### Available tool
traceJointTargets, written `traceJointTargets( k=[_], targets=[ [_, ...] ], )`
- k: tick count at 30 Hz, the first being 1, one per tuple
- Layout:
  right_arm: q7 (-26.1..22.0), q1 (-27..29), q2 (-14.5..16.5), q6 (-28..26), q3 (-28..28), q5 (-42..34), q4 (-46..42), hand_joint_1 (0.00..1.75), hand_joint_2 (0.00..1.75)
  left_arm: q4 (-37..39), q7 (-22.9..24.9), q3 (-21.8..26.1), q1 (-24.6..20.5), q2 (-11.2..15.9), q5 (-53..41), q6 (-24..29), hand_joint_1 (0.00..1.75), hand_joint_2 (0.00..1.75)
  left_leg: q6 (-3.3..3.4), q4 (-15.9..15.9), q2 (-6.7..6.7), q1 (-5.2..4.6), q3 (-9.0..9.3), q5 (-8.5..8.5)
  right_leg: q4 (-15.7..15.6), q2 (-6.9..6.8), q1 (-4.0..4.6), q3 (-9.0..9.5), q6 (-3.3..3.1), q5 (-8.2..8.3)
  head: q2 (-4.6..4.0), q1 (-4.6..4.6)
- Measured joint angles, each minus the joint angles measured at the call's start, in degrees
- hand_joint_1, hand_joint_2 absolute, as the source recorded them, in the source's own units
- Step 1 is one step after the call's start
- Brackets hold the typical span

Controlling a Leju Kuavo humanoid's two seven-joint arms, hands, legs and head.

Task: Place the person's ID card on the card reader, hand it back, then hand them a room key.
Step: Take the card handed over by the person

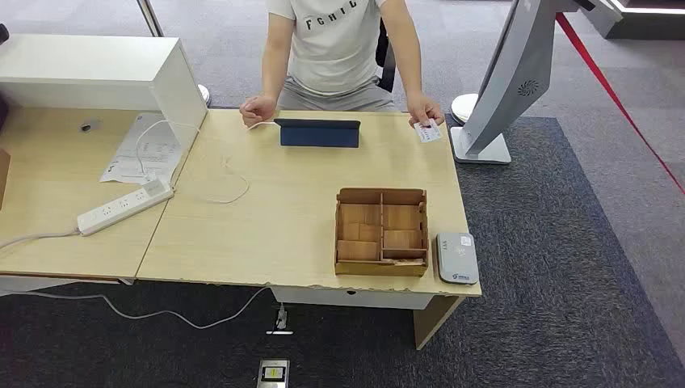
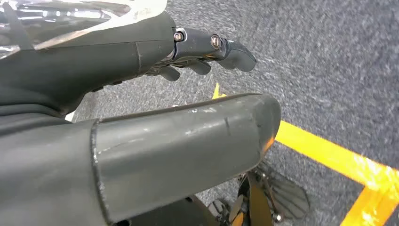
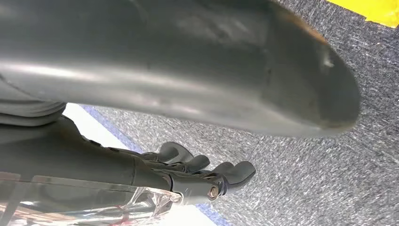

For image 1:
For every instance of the dark blue tablet case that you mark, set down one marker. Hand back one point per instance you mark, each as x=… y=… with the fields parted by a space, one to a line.
x=320 y=136

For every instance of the grey kiosk stand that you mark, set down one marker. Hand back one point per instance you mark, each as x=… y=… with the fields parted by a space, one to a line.
x=513 y=75

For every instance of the black platform with white edge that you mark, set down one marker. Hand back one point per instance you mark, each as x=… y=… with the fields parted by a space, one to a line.
x=653 y=27

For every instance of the person's right forearm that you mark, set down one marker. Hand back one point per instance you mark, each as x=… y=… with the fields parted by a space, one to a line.
x=275 y=69

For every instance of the person's left hand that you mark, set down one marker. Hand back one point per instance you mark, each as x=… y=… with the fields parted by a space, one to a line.
x=423 y=107

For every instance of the white floor plug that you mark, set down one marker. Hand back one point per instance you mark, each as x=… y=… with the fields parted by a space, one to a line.
x=280 y=320

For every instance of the metal pole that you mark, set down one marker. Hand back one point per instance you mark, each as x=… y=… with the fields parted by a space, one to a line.
x=150 y=17

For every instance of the person's right hand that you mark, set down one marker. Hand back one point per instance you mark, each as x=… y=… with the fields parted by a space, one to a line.
x=258 y=110

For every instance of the black chair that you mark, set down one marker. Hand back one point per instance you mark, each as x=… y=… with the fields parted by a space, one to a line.
x=386 y=59

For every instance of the light wood desk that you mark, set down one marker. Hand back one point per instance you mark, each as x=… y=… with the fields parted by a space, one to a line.
x=278 y=225
x=48 y=177

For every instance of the grey desk grommet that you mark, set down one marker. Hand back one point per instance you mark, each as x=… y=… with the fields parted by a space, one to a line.
x=89 y=127

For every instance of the person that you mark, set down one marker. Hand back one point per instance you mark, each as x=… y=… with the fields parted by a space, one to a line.
x=332 y=48

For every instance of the red floor tape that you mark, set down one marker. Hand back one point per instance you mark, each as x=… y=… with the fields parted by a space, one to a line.
x=605 y=83

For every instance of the white power strip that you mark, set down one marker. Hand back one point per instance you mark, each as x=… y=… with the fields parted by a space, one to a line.
x=123 y=206

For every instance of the small black object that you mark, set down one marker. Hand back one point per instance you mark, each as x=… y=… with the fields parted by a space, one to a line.
x=2 y=33

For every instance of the wooden compartment box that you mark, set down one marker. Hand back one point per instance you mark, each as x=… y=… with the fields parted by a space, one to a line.
x=381 y=257

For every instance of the grey card reader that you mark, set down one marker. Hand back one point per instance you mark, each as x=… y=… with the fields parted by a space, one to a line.
x=456 y=259

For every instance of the brown cardboard box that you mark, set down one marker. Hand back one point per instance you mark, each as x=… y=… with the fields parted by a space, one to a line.
x=3 y=177

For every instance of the white counter shelf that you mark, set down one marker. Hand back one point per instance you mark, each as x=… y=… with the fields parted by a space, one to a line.
x=85 y=64

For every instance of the silver floor socket box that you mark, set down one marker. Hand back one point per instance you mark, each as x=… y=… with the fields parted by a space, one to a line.
x=273 y=374

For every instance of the printed paper sheet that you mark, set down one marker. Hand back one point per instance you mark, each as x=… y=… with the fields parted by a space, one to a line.
x=155 y=155

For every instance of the white round stand base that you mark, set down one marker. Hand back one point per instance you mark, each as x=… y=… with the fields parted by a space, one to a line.
x=204 y=94
x=463 y=107

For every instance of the person's left forearm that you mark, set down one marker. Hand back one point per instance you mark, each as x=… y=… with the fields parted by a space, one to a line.
x=409 y=67

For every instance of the white ID card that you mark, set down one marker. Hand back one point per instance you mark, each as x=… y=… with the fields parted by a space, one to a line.
x=429 y=134

